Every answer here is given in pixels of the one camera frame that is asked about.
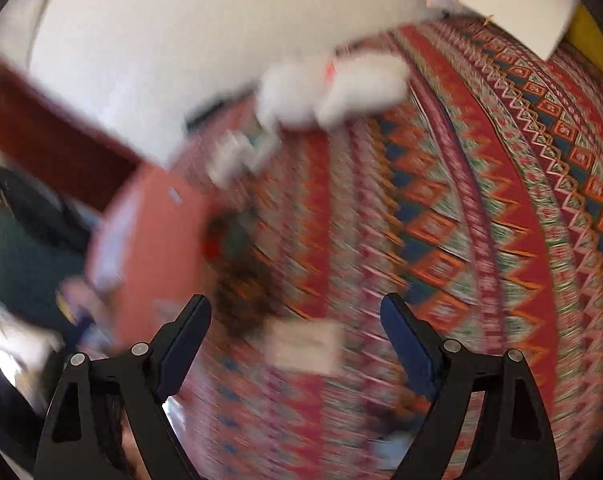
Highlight pink storage box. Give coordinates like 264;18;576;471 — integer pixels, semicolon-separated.
85;164;214;356

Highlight white card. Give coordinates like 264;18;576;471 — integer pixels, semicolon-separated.
264;318;344;376

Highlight patterned red woven cloth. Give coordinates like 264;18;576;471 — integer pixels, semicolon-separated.
182;18;603;479

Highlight dark wooden door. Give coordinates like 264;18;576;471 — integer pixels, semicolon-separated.
0;60;142;211

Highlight small white toy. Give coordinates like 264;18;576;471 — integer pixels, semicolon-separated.
207;130;280;188

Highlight black remote on bed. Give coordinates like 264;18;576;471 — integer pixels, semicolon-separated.
184;99;225;134

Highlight white plush toy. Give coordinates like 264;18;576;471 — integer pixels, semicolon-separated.
254;51;411;132

